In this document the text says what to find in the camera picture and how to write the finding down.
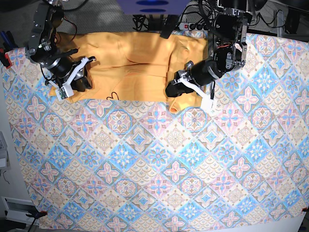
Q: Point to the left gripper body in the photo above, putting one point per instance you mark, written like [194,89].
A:
[203,73]

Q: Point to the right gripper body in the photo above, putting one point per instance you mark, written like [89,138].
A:
[61,68]

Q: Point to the yellow T-shirt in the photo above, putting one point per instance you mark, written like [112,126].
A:
[137,66]

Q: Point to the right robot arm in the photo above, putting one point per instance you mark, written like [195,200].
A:
[42,49]

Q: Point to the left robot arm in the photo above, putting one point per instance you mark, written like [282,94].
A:
[229,29]

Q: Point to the white power strip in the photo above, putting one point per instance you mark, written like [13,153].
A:
[193,26]

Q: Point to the red clamp left top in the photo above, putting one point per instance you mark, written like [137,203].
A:
[4,58]

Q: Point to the patterned tile tablecloth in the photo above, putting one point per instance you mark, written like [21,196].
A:
[120,166]

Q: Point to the white box left edge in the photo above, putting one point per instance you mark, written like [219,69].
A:
[4,155]

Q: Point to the black orange clamp bottom left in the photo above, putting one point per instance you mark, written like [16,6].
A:
[36,214]

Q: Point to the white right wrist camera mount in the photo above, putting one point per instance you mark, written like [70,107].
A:
[66,90]

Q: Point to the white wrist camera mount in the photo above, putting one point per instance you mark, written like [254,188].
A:
[208,101]
[66,90]

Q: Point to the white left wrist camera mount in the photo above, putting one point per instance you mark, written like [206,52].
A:
[208,101]

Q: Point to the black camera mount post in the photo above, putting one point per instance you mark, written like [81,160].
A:
[169,26]

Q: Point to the purple base plate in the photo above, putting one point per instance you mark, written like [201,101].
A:
[138,7]

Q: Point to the white rail bottom left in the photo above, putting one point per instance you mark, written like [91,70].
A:
[17,209]

